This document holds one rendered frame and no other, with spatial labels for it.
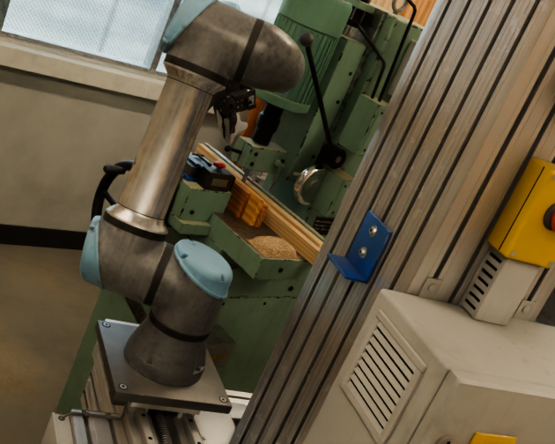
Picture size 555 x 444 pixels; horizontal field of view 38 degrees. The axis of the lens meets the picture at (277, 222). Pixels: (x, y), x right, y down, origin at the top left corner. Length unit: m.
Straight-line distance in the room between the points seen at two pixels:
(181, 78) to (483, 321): 0.63
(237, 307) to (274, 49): 0.96
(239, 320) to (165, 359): 0.78
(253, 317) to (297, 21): 0.80
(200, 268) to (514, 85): 0.62
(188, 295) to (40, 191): 2.19
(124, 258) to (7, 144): 2.03
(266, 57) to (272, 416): 0.60
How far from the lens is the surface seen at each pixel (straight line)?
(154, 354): 1.46
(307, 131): 2.21
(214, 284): 1.39
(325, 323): 1.27
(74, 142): 3.47
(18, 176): 3.46
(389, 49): 2.23
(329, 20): 2.08
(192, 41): 1.37
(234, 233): 2.00
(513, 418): 1.04
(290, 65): 1.40
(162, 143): 1.38
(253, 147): 2.16
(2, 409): 2.66
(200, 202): 2.04
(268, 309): 2.25
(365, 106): 2.20
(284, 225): 2.10
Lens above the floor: 1.59
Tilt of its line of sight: 18 degrees down
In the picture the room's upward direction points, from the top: 24 degrees clockwise
